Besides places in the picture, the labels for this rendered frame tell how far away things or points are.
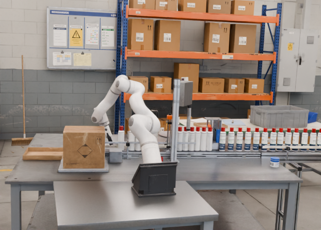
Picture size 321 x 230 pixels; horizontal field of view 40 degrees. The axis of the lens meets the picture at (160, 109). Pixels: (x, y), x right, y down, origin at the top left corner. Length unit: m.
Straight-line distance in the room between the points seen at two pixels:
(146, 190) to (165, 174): 0.16
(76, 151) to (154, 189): 0.74
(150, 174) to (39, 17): 5.46
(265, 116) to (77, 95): 3.74
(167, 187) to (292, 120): 3.01
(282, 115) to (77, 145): 2.96
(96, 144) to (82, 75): 4.75
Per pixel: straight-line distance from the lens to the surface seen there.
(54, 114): 8.01
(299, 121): 5.68
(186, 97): 3.56
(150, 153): 2.90
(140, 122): 2.97
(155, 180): 2.82
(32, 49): 7.89
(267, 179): 3.37
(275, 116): 5.47
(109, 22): 7.86
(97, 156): 3.30
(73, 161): 3.31
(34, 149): 3.89
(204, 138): 3.78
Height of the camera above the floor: 1.81
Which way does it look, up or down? 9 degrees down
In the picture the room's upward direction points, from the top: 2 degrees clockwise
